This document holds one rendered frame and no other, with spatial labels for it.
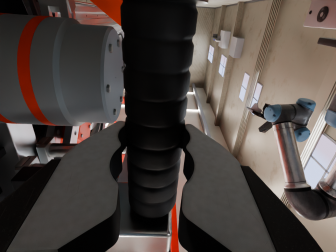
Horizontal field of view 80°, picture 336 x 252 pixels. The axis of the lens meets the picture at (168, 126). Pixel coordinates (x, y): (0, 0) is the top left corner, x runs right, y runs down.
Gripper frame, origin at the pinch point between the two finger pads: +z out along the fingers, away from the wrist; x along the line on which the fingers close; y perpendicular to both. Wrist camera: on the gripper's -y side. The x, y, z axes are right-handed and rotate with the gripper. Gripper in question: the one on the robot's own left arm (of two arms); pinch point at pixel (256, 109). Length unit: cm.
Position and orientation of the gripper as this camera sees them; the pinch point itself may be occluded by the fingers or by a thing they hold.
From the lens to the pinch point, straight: 134.7
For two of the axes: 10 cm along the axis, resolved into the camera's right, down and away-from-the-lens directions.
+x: -9.5, -0.6, -2.9
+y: 1.9, -8.7, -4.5
